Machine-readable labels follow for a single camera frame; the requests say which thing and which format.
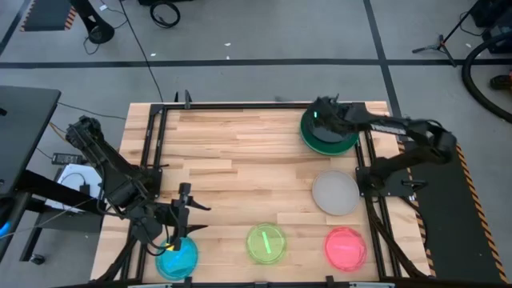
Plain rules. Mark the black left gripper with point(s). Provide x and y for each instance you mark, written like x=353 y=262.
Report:
x=182 y=216

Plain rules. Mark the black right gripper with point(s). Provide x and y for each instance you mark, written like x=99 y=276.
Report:
x=340 y=116

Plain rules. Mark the large dark green plastic plate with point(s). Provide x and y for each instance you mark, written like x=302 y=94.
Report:
x=311 y=141

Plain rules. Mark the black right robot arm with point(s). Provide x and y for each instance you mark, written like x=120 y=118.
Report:
x=420 y=132

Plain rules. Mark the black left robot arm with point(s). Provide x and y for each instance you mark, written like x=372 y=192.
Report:
x=116 y=176

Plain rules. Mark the small translucent blue plate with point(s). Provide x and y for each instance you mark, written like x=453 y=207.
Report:
x=182 y=264

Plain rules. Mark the small translucent yellow-green plate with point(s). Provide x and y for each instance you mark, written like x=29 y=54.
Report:
x=266 y=244

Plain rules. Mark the pale grey plastic plate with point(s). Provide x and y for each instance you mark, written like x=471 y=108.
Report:
x=335 y=193

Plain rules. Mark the white box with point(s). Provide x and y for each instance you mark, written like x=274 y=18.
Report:
x=72 y=178

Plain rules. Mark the small translucent pink plate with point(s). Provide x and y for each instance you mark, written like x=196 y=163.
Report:
x=345 y=249

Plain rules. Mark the black tripod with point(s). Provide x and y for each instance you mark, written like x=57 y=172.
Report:
x=440 y=46

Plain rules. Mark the black power adapter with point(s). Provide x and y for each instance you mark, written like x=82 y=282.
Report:
x=66 y=158

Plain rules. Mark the black caster wheel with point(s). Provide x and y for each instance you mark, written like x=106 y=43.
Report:
x=38 y=259

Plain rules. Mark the large hazard-striped black mat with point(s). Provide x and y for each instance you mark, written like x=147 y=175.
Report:
x=452 y=240

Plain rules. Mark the orange and black tool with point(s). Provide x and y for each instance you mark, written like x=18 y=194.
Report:
x=501 y=82

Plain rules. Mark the black equipment case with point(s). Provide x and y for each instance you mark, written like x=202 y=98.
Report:
x=496 y=24

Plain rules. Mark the black desk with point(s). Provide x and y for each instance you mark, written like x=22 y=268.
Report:
x=24 y=128

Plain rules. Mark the black stand base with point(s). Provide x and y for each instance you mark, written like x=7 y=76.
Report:
x=98 y=32

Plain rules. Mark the small hazard-striped black mat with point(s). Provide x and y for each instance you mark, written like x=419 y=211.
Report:
x=46 y=15

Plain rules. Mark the black aluminium rig frame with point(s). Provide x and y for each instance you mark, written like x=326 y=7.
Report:
x=240 y=106

